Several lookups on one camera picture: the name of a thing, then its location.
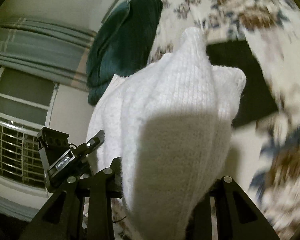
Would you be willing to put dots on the dark green velvet pillow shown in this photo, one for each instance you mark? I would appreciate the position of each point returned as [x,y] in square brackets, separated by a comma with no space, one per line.
[122,45]

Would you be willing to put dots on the window with metal grille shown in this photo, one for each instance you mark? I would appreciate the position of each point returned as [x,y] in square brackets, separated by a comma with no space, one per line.
[26,103]

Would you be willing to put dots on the floral fleece blanket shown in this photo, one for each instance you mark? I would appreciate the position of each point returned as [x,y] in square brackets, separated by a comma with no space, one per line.
[266,151]

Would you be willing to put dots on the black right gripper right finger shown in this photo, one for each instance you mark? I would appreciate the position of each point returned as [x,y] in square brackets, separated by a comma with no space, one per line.
[226,212]

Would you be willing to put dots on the black folded garment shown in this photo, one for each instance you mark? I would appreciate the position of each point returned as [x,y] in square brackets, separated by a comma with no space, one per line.
[256,101]

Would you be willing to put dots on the white knitted sweater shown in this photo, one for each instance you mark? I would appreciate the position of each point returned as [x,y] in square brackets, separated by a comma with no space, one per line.
[170,123]

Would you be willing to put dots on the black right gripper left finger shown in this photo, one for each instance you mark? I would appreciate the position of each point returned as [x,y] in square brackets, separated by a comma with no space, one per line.
[80,208]

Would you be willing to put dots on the grey striped curtain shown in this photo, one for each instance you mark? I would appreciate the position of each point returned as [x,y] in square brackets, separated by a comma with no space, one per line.
[46,48]

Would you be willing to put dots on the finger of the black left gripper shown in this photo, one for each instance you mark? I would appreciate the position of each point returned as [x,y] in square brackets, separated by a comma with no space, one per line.
[88,147]

